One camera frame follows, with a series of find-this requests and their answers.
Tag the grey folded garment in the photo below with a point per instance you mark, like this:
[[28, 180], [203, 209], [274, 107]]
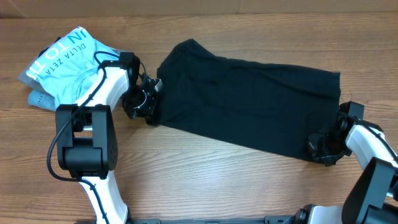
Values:
[[30, 82]]

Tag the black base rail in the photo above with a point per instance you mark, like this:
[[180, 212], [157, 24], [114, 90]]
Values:
[[266, 220]]

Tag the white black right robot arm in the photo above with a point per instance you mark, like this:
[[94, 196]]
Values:
[[366, 201]]

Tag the black t-shirt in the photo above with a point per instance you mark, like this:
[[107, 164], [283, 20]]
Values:
[[268, 107]]

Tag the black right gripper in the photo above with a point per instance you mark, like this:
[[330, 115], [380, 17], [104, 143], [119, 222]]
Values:
[[321, 148]]

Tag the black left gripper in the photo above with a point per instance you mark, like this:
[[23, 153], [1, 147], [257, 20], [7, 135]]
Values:
[[148, 111]]

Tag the blue denim folded jeans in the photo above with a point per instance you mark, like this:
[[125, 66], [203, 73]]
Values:
[[41, 100]]

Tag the light blue printed t-shirt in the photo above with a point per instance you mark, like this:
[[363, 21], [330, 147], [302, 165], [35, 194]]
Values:
[[68, 69]]

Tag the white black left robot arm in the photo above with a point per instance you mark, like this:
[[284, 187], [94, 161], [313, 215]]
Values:
[[85, 147]]

